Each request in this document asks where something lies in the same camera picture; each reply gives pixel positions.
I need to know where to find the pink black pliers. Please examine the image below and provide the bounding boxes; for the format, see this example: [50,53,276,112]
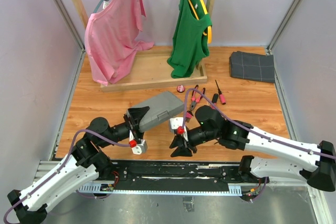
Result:
[190,84,206,111]

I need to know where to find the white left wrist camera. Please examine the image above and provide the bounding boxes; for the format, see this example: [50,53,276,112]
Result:
[129,131,148,155]

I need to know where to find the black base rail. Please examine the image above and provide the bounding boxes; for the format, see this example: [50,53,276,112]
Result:
[94,160,261,194]

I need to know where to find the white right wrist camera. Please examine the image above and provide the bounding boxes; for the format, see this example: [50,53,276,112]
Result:
[169,117,188,142]

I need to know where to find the grey plastic tool case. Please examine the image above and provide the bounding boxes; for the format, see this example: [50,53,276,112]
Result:
[131,91,184,132]

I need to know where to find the yellow clothes hanger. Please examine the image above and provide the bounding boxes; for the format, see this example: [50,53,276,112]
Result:
[173,0,212,56]

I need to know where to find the wooden clothes rack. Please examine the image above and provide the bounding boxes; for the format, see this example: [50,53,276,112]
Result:
[72,0,215,92]

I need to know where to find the pink black utility knife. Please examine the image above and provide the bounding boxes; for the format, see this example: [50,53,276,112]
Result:
[211,93,219,109]

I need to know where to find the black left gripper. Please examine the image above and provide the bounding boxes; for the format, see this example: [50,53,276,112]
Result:
[99,106,152,147]

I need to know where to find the green tank top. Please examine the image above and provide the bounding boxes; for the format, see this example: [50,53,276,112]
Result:
[167,0,212,79]

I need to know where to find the pink hex key set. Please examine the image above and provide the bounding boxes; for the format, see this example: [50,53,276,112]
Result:
[184,110,194,123]

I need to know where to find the pink t-shirt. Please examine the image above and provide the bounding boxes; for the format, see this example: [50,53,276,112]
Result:
[85,0,154,86]

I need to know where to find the folded grey checked cloth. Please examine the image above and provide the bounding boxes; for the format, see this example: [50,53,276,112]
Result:
[229,51,275,83]

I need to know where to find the red black tape roll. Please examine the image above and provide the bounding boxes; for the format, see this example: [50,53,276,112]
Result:
[176,85,185,93]

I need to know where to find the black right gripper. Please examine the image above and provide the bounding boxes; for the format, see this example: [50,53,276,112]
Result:
[169,126,219,157]

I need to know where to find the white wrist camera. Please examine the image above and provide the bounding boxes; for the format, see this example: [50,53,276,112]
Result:
[129,131,148,155]
[169,117,188,142]

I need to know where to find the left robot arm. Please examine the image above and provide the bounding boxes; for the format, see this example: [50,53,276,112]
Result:
[7,106,150,223]

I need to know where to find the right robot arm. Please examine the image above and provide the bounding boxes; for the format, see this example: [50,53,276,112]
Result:
[169,105,335,192]

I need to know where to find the pink black screwdriver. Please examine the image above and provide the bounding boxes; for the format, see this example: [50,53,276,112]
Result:
[215,80,226,105]

